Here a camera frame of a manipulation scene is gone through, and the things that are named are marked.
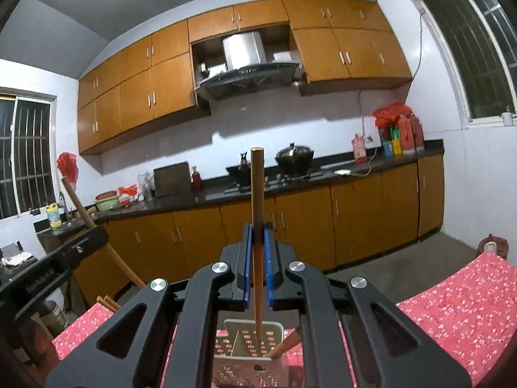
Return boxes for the dark wooden cutting board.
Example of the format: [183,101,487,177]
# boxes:
[153,162,192,199]

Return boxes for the black kitchen countertop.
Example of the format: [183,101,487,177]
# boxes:
[0,139,445,279]

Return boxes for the hanging red plastic bag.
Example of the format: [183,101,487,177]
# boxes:
[57,153,78,187]

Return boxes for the brown wooden stool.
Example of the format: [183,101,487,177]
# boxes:
[478,234,510,258]

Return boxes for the pink soap bottle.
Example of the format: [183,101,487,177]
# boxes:
[351,133,367,163]

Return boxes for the wooden wall cabinets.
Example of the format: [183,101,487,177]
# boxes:
[77,0,413,155]

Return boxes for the large barred window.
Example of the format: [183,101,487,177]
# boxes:
[410,0,517,130]

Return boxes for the green and yellow box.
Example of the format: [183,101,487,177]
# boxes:
[380,127,405,157]

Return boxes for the wooden base cabinets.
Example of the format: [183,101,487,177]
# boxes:
[69,154,445,304]

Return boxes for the beige perforated utensil holder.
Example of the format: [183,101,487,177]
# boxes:
[211,318,288,388]

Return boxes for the red condiment bottles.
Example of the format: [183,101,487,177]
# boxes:
[398,115,425,154]

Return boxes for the yellow detergent bottle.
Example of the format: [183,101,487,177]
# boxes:
[45,203,62,228]

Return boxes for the red floral tablecloth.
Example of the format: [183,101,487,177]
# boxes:
[52,251,517,388]

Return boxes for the white cloth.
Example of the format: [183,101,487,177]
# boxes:
[0,252,33,268]

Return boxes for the dark pot with lid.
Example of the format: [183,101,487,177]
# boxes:
[275,142,315,176]

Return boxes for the large red plastic bag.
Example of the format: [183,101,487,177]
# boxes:
[372,103,413,128]

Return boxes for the barred sliding window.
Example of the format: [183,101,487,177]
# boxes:
[0,87,57,221]

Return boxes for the metal faucet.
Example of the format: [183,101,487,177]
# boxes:
[58,191,75,223]

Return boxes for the steel range hood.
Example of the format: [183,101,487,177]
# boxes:
[196,31,304,100]

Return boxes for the black wok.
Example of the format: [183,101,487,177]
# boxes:
[226,151,253,184]

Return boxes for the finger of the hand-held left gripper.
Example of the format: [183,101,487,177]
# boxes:
[48,225,111,269]

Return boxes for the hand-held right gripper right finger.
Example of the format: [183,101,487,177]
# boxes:
[263,221,471,388]

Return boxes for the green plastic basin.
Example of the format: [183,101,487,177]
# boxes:
[95,191,121,211]

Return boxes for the small red plastic bag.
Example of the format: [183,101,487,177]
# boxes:
[117,185,139,205]

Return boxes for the clear plastic bag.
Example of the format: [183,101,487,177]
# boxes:
[138,171,156,202]

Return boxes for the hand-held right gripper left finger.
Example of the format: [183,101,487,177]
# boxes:
[44,221,254,388]

